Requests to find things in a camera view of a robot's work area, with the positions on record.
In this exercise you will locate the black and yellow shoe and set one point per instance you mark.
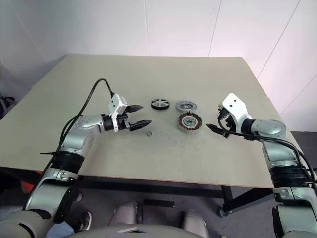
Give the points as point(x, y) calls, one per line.
point(83, 221)

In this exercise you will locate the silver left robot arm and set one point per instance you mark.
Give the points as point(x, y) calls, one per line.
point(74, 138)

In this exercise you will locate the grey robot chest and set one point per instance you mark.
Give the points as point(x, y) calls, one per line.
point(111, 233)

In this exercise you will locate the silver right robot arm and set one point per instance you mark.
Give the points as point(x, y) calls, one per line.
point(277, 148)

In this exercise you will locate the black flat bar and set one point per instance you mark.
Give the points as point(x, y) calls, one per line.
point(158, 203)

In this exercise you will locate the copper wound motor stator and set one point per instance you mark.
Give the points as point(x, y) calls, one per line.
point(189, 122)

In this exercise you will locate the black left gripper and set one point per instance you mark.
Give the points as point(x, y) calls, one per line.
point(123, 121)

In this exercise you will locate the red object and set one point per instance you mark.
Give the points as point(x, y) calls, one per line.
point(26, 187)

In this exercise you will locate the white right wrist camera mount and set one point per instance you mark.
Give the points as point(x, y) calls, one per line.
point(235, 104)

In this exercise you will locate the black table frame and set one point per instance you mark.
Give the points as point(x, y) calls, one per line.
point(148, 184)

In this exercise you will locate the black spoked wheel part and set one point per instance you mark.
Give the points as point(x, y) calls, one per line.
point(154, 105)

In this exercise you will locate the grey rounded shape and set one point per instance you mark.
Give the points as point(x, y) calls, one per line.
point(125, 215)
point(195, 224)

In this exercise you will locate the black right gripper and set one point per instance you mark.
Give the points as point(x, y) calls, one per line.
point(229, 122)

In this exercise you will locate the dark chair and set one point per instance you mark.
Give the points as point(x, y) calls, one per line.
point(6, 104)

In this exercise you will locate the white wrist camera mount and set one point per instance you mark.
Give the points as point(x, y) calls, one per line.
point(235, 104)
point(116, 102)

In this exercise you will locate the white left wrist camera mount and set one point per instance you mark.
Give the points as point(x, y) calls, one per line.
point(116, 102)

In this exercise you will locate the blue jeans leg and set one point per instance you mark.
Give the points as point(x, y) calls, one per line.
point(60, 230)

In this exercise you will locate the black caster wheel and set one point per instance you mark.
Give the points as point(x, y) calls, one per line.
point(222, 213)

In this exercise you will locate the black zip tie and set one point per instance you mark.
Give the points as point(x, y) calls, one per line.
point(45, 153)

